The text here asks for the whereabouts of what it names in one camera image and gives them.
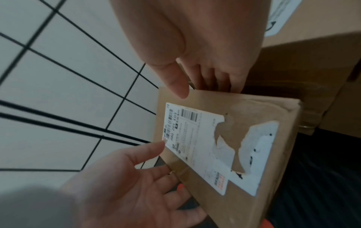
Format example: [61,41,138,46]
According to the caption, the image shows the person's left hand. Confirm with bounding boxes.
[57,140,208,228]

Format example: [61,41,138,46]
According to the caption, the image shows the person's right hand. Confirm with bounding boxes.
[108,0,273,100]

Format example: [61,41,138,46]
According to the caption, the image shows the small labelled box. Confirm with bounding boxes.
[242,0,361,134]

